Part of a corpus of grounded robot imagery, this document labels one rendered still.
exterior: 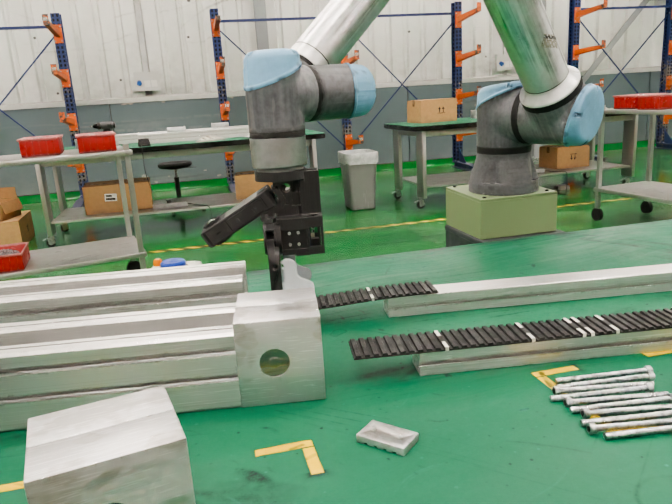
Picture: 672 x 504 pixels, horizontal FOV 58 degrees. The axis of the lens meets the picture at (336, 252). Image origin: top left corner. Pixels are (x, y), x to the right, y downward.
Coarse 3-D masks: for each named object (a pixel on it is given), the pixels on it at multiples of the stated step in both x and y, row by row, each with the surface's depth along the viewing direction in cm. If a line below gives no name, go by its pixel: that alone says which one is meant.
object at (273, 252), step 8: (272, 240) 80; (272, 248) 80; (272, 256) 80; (272, 264) 80; (280, 264) 81; (272, 272) 80; (280, 272) 81; (272, 280) 80; (280, 280) 81; (272, 288) 81; (280, 288) 81
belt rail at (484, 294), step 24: (456, 288) 88; (480, 288) 87; (504, 288) 87; (528, 288) 88; (552, 288) 88; (576, 288) 89; (600, 288) 90; (624, 288) 89; (648, 288) 90; (408, 312) 87; (432, 312) 87
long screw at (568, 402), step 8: (656, 392) 60; (664, 392) 60; (568, 400) 59; (576, 400) 60; (584, 400) 60; (592, 400) 60; (600, 400) 60; (608, 400) 60; (616, 400) 60; (624, 400) 60
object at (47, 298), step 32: (0, 288) 84; (32, 288) 84; (64, 288) 85; (96, 288) 80; (128, 288) 79; (160, 288) 79; (192, 288) 79; (224, 288) 80; (0, 320) 78; (32, 320) 78
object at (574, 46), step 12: (576, 0) 837; (576, 12) 839; (588, 12) 815; (576, 24) 845; (660, 24) 882; (576, 36) 850; (576, 48) 853; (588, 48) 824; (600, 48) 801; (576, 60) 858; (612, 60) 878; (600, 84) 810; (660, 84) 912; (660, 120) 921; (660, 132) 929; (660, 144) 932
